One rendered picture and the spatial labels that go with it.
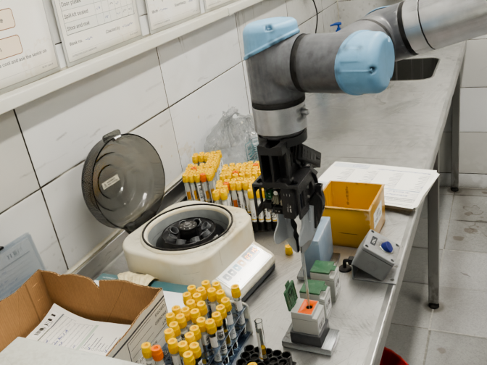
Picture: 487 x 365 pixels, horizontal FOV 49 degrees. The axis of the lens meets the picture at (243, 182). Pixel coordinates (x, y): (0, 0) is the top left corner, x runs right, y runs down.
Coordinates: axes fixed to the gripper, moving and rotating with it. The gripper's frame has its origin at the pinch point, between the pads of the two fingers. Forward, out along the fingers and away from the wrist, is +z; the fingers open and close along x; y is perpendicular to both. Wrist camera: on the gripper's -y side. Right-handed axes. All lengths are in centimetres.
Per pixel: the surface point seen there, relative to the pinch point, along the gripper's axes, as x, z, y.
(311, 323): 0.9, 14.7, 1.9
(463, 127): 6, 70, -241
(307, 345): 0.0, 19.3, 2.5
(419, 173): 8, 19, -69
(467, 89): 7, 48, -241
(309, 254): -5.8, 14.0, -17.1
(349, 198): -4.7, 15.0, -44.2
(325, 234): -3.9, 12.0, -22.2
